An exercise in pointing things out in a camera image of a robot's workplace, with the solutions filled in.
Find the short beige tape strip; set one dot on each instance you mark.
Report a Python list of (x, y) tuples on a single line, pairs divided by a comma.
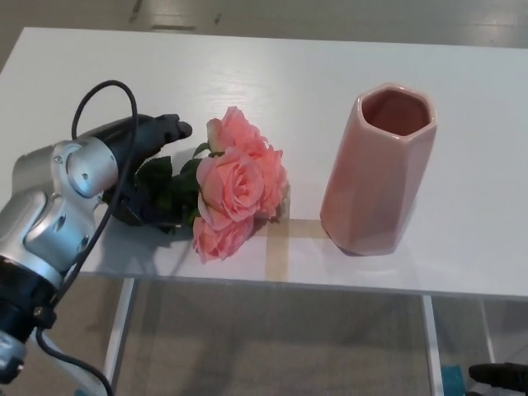
[(307, 229)]

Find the light blue metal stand bar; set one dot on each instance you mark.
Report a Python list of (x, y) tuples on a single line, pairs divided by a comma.
[(78, 367)]

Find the pink faceted ceramic vase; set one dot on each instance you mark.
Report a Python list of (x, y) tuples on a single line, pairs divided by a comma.
[(371, 185)]

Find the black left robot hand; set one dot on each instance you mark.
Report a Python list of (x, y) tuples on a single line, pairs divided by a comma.
[(123, 140)]

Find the white table leg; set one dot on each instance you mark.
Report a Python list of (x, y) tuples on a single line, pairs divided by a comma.
[(119, 330), (489, 334), (431, 350)]

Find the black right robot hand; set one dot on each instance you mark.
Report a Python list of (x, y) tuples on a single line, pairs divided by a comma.
[(499, 374)]

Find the pink rose bouquet green stems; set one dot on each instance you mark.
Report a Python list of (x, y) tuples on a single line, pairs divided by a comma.
[(231, 185)]

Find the long beige tape strip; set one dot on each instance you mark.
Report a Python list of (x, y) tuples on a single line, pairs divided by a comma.
[(275, 260)]

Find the teal floor tape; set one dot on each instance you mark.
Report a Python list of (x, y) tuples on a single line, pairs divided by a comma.
[(453, 379)]

